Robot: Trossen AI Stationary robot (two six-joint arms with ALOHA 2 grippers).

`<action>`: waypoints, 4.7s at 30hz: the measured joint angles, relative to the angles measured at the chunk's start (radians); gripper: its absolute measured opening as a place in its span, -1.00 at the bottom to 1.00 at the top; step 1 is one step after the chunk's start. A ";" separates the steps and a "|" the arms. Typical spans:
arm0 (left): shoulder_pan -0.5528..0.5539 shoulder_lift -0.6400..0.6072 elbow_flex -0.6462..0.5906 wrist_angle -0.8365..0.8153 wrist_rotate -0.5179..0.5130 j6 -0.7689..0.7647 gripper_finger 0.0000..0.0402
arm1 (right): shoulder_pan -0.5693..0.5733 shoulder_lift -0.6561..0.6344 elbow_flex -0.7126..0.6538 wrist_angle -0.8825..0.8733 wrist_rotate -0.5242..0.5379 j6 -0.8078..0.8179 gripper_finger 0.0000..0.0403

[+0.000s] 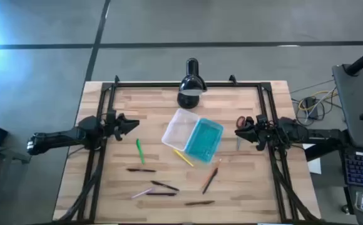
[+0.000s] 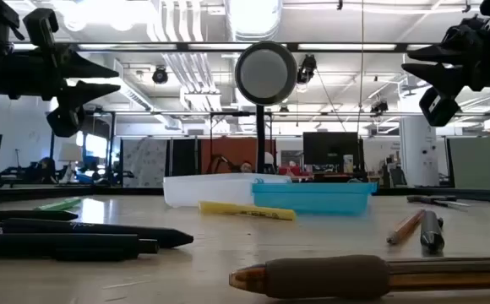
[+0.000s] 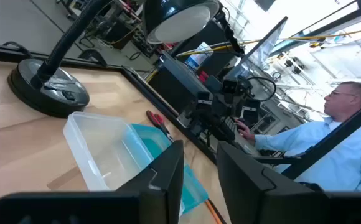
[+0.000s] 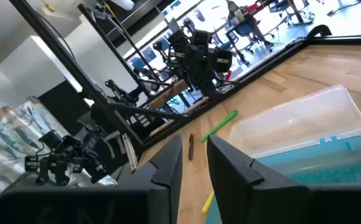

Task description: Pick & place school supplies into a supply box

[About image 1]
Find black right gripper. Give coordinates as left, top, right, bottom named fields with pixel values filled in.
left=234, top=119, right=280, bottom=152

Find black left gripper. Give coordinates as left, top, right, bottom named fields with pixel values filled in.
left=106, top=111, right=140, bottom=142

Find black pen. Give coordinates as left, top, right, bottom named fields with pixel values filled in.
left=145, top=191, right=178, bottom=198
left=150, top=179, right=180, bottom=192
left=126, top=167, right=157, bottom=174

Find blue box with clear lid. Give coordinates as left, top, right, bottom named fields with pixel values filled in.
left=161, top=107, right=225, bottom=164

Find green pen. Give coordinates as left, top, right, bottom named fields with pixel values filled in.
left=135, top=137, right=146, bottom=165

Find orange pencil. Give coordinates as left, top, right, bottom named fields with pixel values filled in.
left=201, top=158, right=223, bottom=189

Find yellow highlighter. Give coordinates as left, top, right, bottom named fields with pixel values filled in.
left=173, top=149, right=195, bottom=168

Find black power adapter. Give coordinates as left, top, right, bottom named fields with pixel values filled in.
left=304, top=96, right=319, bottom=120

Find purple pen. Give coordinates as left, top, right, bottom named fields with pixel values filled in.
left=131, top=187, right=155, bottom=200

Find white paper sheet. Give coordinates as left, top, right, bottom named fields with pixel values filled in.
left=302, top=143, right=322, bottom=176

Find black desk lamp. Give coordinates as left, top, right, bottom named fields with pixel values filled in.
left=176, top=57, right=208, bottom=110

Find brown grip pen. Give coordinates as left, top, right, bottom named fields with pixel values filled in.
left=184, top=199, right=216, bottom=207

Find grey desk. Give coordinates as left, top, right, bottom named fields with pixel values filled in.
left=331, top=63, right=363, bottom=149

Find red handled scissors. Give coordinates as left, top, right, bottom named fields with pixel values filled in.
left=235, top=115, right=255, bottom=152

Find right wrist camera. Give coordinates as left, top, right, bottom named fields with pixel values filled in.
left=255, top=114, right=268, bottom=127

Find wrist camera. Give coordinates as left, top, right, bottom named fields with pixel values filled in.
left=106, top=109, right=118, bottom=126
left=255, top=114, right=268, bottom=127

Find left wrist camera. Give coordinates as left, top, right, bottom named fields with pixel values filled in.
left=106, top=109, right=118, bottom=126

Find black metal frame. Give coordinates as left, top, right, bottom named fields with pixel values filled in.
left=59, top=74, right=322, bottom=224

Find black cable bundle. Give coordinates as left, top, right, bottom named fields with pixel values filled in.
left=58, top=156, right=107, bottom=222
left=268, top=149, right=315, bottom=222

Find coloured cables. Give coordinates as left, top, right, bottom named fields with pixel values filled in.
left=297, top=89, right=338, bottom=113

